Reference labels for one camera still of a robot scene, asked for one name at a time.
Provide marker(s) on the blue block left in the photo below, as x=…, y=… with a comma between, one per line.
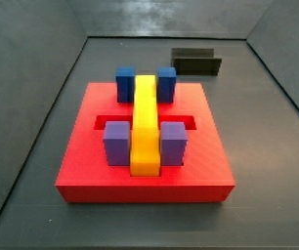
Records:
x=125, y=84

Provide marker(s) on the purple block left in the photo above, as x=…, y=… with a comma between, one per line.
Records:
x=116, y=139

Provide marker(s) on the purple block right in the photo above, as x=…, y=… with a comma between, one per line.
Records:
x=173, y=139

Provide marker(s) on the black angled fixture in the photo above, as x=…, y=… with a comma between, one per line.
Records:
x=194, y=61

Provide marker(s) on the blue block right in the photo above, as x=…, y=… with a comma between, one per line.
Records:
x=165, y=84

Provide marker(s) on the red base board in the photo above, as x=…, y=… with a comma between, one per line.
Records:
x=88, y=180

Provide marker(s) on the purple block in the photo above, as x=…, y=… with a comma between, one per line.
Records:
x=173, y=139
x=116, y=139

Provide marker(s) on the yellow arch block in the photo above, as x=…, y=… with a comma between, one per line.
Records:
x=144, y=151

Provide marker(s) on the blue block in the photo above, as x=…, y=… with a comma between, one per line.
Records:
x=125, y=84
x=165, y=84

